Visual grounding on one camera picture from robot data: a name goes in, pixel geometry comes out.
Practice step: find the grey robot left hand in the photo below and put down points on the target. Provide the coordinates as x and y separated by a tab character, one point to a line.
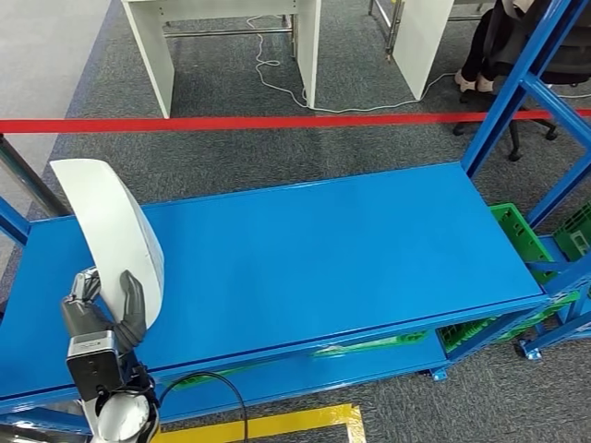
133	312

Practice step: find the white curved car body part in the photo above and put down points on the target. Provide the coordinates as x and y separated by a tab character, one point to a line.
111	232

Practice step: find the blue metal shelf rack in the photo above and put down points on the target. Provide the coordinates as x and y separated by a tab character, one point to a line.
526	350
323	257

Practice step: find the white desk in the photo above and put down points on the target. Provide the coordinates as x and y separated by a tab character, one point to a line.
420	43
148	61

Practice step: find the red barrier belt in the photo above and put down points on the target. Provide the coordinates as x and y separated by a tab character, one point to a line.
277	123

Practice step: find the person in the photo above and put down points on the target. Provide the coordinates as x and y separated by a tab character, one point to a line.
480	43

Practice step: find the black office chair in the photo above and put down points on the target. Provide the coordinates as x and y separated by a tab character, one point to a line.
515	143

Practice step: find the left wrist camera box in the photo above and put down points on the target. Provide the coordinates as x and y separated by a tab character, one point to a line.
94	373

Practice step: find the chrome stanchion post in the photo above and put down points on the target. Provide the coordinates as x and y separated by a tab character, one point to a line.
32	177

